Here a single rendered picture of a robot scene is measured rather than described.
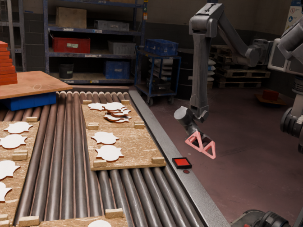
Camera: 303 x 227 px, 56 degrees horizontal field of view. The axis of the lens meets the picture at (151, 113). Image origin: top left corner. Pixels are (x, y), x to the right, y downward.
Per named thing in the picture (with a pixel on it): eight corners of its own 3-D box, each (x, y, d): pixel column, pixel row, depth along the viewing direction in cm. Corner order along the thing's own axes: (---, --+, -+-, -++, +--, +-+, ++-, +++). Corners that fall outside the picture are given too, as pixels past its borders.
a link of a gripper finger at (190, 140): (192, 154, 110) (182, 138, 117) (202, 160, 115) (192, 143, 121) (204, 143, 108) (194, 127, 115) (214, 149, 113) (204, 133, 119)
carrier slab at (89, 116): (130, 105, 209) (130, 103, 208) (145, 128, 173) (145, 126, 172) (80, 106, 198) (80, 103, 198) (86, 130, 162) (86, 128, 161)
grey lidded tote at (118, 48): (129, 52, 604) (129, 40, 595) (136, 55, 575) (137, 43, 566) (106, 51, 581) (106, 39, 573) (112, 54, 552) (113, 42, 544)
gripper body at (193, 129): (186, 141, 117) (179, 129, 122) (200, 149, 124) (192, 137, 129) (198, 131, 115) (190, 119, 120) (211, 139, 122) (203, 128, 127)
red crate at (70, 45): (86, 50, 576) (86, 35, 566) (90, 54, 538) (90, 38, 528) (52, 48, 552) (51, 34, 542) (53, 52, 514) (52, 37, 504)
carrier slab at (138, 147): (145, 129, 171) (145, 127, 171) (166, 166, 135) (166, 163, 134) (85, 131, 161) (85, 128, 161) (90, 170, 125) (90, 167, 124)
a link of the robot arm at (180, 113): (210, 114, 126) (195, 108, 132) (200, 99, 118) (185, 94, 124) (195, 135, 124) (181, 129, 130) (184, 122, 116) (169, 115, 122)
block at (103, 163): (106, 164, 128) (106, 159, 127) (107, 166, 126) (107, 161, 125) (93, 165, 126) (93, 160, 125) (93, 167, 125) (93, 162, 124)
